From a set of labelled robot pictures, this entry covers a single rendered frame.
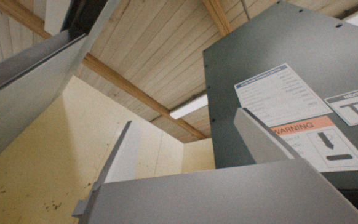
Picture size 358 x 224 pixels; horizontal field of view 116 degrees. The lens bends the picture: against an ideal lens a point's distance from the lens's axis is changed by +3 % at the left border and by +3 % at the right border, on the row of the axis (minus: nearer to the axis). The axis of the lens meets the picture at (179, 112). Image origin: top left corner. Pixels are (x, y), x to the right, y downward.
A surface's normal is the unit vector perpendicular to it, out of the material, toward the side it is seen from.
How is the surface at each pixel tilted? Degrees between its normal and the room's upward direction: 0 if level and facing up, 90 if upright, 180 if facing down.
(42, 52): 90
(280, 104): 90
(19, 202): 90
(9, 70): 90
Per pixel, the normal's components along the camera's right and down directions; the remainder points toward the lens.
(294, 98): -0.61, -0.53
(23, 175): 0.79, -0.33
